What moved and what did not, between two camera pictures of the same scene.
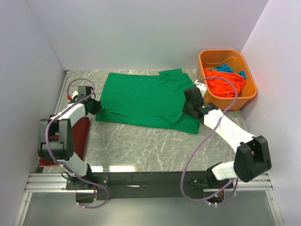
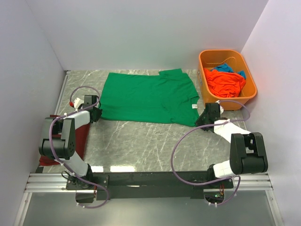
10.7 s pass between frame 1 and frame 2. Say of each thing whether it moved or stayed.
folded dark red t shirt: stayed
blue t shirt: stayed
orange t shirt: stayed
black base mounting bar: stayed
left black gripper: moved
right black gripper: moved
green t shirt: moved
